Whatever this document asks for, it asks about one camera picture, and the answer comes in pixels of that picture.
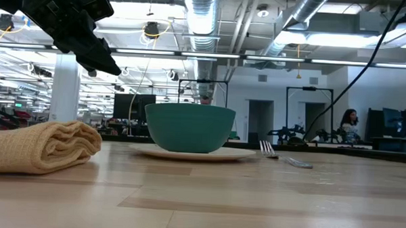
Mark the silver fork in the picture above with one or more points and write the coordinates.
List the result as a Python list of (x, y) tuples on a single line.
[(272, 153)]

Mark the folded orange cloth napkin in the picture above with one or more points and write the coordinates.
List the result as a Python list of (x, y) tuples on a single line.
[(39, 147)]

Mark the black ceiling camera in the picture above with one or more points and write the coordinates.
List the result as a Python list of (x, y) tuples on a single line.
[(151, 29), (4, 21)]

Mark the person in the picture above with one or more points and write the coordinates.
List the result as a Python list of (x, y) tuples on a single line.
[(349, 127)]

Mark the slanted silver ventilation duct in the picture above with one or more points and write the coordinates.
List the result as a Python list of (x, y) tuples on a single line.
[(294, 25)]

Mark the person's head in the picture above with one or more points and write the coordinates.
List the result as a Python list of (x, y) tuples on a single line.
[(205, 100)]

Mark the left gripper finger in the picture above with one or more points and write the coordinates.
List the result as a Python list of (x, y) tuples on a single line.
[(104, 47), (100, 63)]

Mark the black aluminium table frame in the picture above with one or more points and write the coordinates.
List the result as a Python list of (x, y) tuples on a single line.
[(323, 150)]

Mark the teal bowl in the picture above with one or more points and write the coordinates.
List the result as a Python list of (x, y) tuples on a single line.
[(189, 127)]

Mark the silver ribbed ventilation duct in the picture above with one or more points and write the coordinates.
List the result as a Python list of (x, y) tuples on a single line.
[(202, 32)]

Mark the black background monitor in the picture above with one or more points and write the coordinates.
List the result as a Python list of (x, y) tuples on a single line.
[(128, 106)]

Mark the white pillar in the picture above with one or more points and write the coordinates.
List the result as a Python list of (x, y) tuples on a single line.
[(65, 89)]

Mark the black background robot arm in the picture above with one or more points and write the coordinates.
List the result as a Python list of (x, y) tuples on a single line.
[(287, 134), (329, 135)]

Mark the black background rig frame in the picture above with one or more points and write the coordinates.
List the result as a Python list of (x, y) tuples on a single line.
[(310, 89)]

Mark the long ceiling light strip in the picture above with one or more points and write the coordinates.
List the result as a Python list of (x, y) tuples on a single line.
[(208, 55)]

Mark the white speckled plate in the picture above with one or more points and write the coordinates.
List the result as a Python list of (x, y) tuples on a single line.
[(228, 153)]

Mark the dark background monitor group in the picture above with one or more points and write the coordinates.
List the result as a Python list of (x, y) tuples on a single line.
[(392, 127)]

